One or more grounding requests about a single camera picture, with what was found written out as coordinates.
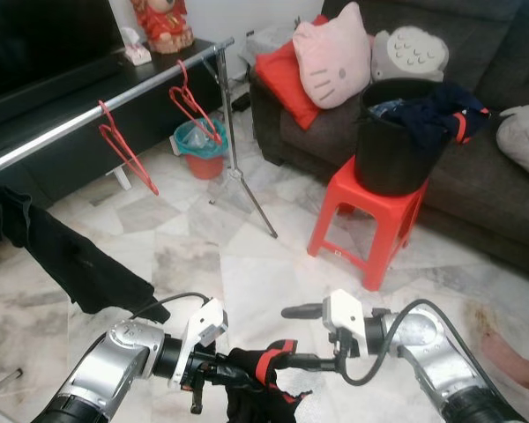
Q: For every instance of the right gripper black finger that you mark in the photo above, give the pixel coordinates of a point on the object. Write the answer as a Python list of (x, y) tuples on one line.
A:
[(304, 312), (316, 361)]

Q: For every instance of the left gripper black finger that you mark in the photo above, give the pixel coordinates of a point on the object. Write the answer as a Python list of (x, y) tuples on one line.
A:
[(234, 358), (231, 379)]

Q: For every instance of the black garment red stripe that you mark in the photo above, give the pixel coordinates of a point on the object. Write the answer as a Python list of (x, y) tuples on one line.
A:
[(247, 401)]

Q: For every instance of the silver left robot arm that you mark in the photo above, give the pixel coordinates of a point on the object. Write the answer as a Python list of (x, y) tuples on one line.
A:
[(115, 361)]

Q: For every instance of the red plastic stool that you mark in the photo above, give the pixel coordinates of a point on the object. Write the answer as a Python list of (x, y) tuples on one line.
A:
[(370, 203)]

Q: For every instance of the person bare foot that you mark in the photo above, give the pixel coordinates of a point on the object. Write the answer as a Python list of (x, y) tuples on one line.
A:
[(511, 361)]

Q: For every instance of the black polo shirt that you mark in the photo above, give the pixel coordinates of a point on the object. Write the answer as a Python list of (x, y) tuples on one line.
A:
[(70, 264)]

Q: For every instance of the red plastic waste bin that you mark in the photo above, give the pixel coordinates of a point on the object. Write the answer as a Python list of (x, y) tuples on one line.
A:
[(204, 167)]

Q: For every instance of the black plastic bucket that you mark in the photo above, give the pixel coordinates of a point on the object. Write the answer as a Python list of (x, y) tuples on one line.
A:
[(392, 159)]

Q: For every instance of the green plastic bin liner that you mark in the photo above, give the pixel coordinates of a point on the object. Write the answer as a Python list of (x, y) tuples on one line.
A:
[(194, 145)]

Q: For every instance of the dark grey fabric sofa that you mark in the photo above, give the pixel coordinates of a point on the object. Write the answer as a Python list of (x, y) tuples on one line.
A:
[(485, 194)]

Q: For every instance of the red square cushion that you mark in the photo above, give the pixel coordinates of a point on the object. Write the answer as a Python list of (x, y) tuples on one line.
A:
[(282, 79)]

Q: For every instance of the navy clothes red trim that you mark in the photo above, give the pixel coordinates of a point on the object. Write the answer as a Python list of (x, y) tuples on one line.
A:
[(432, 115)]

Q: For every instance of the pink cat face cushion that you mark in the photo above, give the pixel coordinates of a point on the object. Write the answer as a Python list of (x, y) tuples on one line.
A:
[(331, 62)]

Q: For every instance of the long black tv cabinet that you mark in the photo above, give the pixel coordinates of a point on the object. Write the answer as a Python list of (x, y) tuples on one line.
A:
[(53, 163)]

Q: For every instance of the grey dotted plush cushion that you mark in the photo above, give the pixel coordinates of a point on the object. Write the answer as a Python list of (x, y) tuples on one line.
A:
[(410, 55)]

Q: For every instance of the light grey cat plush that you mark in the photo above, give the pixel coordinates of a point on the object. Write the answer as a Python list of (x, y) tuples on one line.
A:
[(525, 141)]

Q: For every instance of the silver steel clothes rack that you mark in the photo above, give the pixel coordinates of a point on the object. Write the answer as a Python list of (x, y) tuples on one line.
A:
[(62, 129)]

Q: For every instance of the white tissue box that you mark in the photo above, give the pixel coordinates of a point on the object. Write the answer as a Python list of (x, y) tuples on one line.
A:
[(137, 55)]

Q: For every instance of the red gold figurine statue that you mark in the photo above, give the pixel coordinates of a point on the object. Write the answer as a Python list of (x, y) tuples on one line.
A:
[(163, 26)]

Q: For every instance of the black flat television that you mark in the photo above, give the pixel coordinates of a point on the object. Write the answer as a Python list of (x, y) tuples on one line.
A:
[(44, 40)]

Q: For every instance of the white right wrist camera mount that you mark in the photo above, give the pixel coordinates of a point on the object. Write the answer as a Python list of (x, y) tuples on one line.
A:
[(344, 313)]

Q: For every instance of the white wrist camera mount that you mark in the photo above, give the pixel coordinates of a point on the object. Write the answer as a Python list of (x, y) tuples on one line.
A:
[(203, 330), (344, 313)]

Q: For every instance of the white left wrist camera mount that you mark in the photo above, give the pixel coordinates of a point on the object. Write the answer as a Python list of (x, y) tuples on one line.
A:
[(203, 330)]

